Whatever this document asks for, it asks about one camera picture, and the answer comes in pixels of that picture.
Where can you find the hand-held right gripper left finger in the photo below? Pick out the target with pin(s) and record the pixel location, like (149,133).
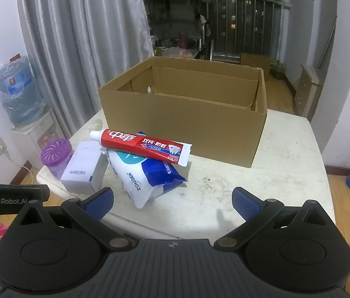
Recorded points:
(100,203)

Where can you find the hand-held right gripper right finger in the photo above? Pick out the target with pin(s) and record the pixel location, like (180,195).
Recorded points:
(245,203)

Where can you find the small white carton box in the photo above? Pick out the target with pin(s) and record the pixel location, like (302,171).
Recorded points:
(82,164)

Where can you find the blue wet wipes pack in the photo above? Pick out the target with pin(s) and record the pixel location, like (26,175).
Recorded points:
(144,180)

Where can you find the purple air freshener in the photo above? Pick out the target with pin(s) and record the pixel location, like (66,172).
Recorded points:
(55,155)

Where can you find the red toothpaste tube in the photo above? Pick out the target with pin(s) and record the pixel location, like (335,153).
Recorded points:
(131,142)

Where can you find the large brown cardboard box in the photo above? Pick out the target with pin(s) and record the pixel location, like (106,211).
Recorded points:
(178,124)

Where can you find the white water dispenser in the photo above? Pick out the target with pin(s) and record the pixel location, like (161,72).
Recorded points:
(41,130)

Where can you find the blue water jug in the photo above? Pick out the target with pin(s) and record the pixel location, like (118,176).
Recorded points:
(16,93)

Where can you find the small wooden cabinet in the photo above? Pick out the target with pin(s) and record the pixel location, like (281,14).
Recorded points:
(308,90)

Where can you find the cluttered side table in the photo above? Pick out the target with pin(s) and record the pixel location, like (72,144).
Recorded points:
(178,52)

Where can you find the grey curtain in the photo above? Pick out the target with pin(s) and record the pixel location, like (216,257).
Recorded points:
(85,37)

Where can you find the dark red cup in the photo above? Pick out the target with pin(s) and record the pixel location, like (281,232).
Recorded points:
(183,38)

